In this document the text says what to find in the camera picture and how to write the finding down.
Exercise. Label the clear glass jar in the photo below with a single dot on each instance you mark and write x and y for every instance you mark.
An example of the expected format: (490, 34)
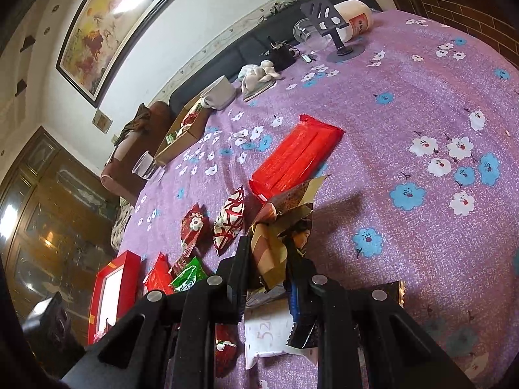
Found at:
(304, 31)

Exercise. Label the small wall plaque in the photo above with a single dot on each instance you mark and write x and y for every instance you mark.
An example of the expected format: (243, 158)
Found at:
(101, 120)

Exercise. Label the gold brown snack packet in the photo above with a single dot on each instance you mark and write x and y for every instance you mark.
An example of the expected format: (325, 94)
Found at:
(269, 247)

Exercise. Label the small silver black gadget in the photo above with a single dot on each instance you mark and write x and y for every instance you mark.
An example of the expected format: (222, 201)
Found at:
(309, 58)

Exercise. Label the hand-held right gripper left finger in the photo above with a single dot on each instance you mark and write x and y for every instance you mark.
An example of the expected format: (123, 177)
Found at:
(239, 275)

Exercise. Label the red gift box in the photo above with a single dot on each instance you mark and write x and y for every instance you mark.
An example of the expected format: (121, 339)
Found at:
(127, 275)

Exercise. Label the olive garment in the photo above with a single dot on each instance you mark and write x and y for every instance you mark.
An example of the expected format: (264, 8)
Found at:
(136, 123)

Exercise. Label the white snack packet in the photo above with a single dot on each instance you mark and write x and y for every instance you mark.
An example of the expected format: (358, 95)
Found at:
(265, 334)

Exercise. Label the black pouch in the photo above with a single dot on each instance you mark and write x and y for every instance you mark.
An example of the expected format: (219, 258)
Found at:
(282, 57)

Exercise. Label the brown armchair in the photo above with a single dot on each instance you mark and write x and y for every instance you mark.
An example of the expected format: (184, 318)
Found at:
(121, 170)

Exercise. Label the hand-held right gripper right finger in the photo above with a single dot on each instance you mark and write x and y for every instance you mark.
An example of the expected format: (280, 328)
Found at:
(295, 302)

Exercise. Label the thin notebook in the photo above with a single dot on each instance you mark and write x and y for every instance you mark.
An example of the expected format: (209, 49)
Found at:
(257, 91)

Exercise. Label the black portrait snack packet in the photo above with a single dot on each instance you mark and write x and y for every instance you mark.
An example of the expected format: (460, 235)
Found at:
(302, 233)

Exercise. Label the floral cushion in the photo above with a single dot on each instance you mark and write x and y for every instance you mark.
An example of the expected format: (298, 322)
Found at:
(121, 225)

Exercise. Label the white mug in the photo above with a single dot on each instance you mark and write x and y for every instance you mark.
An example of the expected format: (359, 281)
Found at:
(221, 91)

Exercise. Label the framed painting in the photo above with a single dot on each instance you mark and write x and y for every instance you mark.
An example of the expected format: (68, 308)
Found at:
(109, 20)

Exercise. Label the red flower print candy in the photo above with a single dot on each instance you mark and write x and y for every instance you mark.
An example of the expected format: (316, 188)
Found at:
(194, 225)

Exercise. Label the purple floral tablecloth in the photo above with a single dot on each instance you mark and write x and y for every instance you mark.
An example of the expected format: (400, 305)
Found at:
(405, 129)

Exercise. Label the white plush toy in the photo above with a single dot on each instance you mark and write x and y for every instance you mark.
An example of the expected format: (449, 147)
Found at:
(259, 73)

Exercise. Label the large red snack packet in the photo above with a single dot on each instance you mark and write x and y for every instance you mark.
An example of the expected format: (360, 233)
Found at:
(298, 158)

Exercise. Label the clear plastic cup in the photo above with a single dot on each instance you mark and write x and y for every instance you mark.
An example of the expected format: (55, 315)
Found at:
(144, 166)

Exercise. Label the dark wooden sideboard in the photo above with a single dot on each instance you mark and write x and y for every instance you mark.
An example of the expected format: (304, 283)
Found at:
(458, 4)

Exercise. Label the white bottle with red label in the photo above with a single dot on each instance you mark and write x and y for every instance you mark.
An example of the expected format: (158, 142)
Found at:
(357, 18)

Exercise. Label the black phone stand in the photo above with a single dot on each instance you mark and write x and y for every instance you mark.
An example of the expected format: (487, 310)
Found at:
(320, 14)

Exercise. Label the red white patterned candy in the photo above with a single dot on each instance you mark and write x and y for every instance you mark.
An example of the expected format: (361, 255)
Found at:
(229, 219)

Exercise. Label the cardboard box of snacks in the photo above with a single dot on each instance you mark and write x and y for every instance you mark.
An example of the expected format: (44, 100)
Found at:
(180, 142)

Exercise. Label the dark sofa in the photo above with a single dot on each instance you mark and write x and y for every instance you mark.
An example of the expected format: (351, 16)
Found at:
(251, 42)

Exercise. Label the small plain red snack packet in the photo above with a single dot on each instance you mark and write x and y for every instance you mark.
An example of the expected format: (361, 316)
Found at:
(158, 277)

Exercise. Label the glass door wooden cabinet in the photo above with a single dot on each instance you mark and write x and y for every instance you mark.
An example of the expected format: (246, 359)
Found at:
(48, 219)

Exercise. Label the green candy packet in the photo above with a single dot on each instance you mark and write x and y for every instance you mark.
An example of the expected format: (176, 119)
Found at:
(187, 275)

